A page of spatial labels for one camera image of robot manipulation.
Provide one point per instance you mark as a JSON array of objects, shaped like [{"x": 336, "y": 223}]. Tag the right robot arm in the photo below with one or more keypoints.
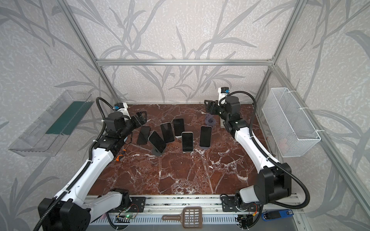
[{"x": 274, "y": 180}]

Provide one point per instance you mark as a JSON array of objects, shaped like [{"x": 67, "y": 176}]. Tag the white wire mesh basket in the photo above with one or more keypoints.
[{"x": 292, "y": 130}]

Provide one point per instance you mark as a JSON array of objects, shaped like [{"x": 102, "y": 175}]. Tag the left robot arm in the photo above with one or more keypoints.
[{"x": 67, "y": 210}]

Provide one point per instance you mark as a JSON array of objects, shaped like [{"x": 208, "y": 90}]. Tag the black phone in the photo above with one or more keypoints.
[
  {"x": 167, "y": 132},
  {"x": 178, "y": 126},
  {"x": 155, "y": 139},
  {"x": 143, "y": 135}
]

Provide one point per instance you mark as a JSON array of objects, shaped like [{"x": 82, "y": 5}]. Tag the grey angled phone stand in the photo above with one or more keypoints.
[{"x": 158, "y": 150}]

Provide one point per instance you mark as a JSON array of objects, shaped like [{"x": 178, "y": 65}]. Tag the grey rectangular block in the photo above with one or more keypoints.
[{"x": 222, "y": 123}]

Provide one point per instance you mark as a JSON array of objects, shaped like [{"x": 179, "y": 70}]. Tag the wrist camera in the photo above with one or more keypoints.
[
  {"x": 222, "y": 92},
  {"x": 122, "y": 107}
]

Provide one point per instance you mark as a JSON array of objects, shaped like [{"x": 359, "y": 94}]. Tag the green circuit board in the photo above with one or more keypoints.
[{"x": 124, "y": 218}]

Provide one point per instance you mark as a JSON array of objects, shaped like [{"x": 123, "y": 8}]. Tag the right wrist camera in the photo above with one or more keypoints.
[{"x": 222, "y": 92}]

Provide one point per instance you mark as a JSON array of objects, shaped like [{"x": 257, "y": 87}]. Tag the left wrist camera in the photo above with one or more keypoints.
[{"x": 122, "y": 107}]

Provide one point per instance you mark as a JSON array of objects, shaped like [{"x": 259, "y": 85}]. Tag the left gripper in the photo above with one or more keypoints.
[{"x": 142, "y": 120}]

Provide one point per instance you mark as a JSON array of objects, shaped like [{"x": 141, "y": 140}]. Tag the clear plastic wall shelf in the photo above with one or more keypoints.
[{"x": 46, "y": 136}]

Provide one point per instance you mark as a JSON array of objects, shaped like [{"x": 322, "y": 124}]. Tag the blue black device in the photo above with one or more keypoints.
[{"x": 277, "y": 214}]

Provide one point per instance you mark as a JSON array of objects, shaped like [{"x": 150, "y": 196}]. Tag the purple edged phone right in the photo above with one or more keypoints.
[{"x": 205, "y": 137}]

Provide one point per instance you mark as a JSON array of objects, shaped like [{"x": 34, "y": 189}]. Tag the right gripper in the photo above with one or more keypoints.
[{"x": 211, "y": 103}]

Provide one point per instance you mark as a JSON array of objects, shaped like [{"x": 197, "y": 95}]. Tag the dark grey round phone stand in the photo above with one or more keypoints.
[{"x": 210, "y": 120}]

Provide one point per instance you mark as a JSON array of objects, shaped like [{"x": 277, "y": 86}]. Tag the white framed phone centre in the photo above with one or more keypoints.
[{"x": 187, "y": 142}]

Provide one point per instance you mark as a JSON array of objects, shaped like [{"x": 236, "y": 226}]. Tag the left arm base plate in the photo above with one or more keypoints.
[{"x": 134, "y": 204}]

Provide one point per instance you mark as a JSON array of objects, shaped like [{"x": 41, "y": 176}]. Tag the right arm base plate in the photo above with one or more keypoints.
[{"x": 229, "y": 204}]

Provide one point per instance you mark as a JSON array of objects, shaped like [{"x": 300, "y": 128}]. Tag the brown plastic spatula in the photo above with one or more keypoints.
[{"x": 190, "y": 218}]

